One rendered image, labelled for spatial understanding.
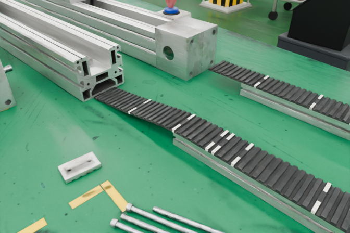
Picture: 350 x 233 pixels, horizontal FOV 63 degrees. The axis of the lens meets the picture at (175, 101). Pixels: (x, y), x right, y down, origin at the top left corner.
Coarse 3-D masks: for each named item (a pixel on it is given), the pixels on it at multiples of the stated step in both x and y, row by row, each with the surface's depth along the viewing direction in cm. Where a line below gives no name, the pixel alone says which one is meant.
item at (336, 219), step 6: (342, 192) 33; (342, 198) 32; (348, 198) 32; (336, 204) 31; (342, 204) 31; (348, 204) 31; (336, 210) 30; (342, 210) 30; (348, 210) 30; (330, 216) 30; (336, 216) 30; (342, 216) 30; (348, 216) 30; (330, 222) 29; (336, 222) 29; (342, 222) 29; (348, 222) 29; (342, 228) 29; (348, 228) 29
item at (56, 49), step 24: (0, 0) 81; (0, 24) 67; (24, 24) 72; (48, 24) 66; (24, 48) 62; (48, 48) 54; (72, 48) 60; (96, 48) 56; (120, 48) 55; (48, 72) 59; (72, 72) 51; (96, 72) 54; (120, 72) 57
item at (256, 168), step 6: (264, 150) 38; (258, 156) 37; (264, 156) 37; (270, 156) 37; (252, 162) 36; (258, 162) 36; (264, 162) 36; (270, 162) 36; (246, 168) 36; (252, 168) 35; (258, 168) 35; (264, 168) 35; (246, 174) 35; (252, 174) 35; (258, 174) 34
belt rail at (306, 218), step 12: (180, 144) 43; (192, 144) 41; (204, 156) 40; (216, 168) 39; (228, 168) 37; (240, 180) 37; (252, 180) 35; (252, 192) 36; (264, 192) 35; (276, 192) 33; (276, 204) 34; (288, 204) 33; (300, 216) 32; (312, 216) 31; (312, 228) 32; (324, 228) 31; (336, 228) 30
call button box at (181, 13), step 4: (160, 12) 79; (164, 12) 78; (180, 12) 79; (184, 12) 79; (188, 12) 79; (172, 16) 77; (176, 16) 77; (180, 16) 77; (184, 16) 78; (188, 16) 79
